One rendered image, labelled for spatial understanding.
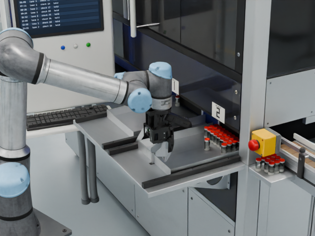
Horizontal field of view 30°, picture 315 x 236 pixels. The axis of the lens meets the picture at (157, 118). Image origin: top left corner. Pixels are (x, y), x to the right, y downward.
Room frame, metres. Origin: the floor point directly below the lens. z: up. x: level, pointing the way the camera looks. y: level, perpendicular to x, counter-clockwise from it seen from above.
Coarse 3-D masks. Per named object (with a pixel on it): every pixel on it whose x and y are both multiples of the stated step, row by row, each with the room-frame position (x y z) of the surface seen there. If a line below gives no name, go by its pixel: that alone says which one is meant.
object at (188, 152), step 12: (180, 132) 2.11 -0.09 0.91; (192, 132) 2.14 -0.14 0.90; (144, 144) 2.04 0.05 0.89; (180, 144) 2.06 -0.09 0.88; (192, 144) 2.05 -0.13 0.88; (156, 156) 1.89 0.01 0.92; (180, 156) 1.95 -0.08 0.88; (192, 156) 1.95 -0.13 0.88; (204, 156) 1.95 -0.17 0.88; (216, 156) 1.89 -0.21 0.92; (228, 156) 1.91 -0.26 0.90; (168, 168) 1.81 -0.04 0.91; (180, 168) 1.82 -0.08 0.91
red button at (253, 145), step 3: (249, 141) 1.82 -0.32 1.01; (252, 141) 1.81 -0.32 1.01; (255, 141) 1.81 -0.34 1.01; (249, 144) 1.81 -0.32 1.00; (252, 144) 1.80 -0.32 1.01; (255, 144) 1.80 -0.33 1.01; (249, 147) 1.81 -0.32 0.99; (252, 147) 1.80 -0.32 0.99; (255, 147) 1.79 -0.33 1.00; (258, 147) 1.80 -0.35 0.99; (252, 150) 1.80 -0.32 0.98; (255, 150) 1.80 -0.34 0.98
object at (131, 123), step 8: (112, 112) 2.35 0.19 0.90; (120, 112) 2.36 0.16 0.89; (128, 112) 2.38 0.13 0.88; (144, 112) 2.37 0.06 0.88; (176, 112) 2.37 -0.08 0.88; (184, 112) 2.37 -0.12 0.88; (112, 120) 2.28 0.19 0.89; (120, 120) 2.22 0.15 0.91; (128, 120) 2.29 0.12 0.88; (136, 120) 2.29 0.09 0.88; (144, 120) 2.29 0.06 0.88; (192, 120) 2.24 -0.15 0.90; (200, 120) 2.26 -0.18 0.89; (120, 128) 2.21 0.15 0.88; (128, 128) 2.15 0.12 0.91; (136, 128) 2.21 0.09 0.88
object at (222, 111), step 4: (212, 104) 2.08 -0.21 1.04; (216, 104) 2.06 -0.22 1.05; (212, 108) 2.08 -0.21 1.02; (216, 108) 2.06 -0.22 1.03; (220, 108) 2.03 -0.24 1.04; (212, 112) 2.08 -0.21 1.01; (216, 112) 2.06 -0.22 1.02; (220, 112) 2.03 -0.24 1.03; (224, 112) 2.01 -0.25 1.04; (212, 116) 2.08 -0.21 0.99; (220, 116) 2.03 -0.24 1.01; (224, 116) 2.01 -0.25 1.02; (220, 120) 2.03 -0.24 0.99; (224, 120) 2.01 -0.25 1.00
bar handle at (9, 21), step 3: (6, 0) 2.49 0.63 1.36; (9, 0) 2.50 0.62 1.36; (6, 3) 2.49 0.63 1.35; (9, 3) 2.49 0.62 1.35; (6, 6) 2.49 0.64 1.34; (9, 6) 2.49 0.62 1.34; (6, 9) 2.49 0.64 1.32; (9, 9) 2.49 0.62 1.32; (6, 12) 2.49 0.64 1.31; (9, 12) 2.49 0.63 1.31; (6, 15) 2.49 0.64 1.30; (9, 15) 2.49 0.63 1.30; (6, 18) 2.49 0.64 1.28; (9, 18) 2.49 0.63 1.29; (9, 21) 2.49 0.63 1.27; (12, 21) 2.50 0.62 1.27; (9, 24) 2.49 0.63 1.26; (12, 24) 2.49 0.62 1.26; (9, 27) 2.49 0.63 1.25; (12, 27) 2.49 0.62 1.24
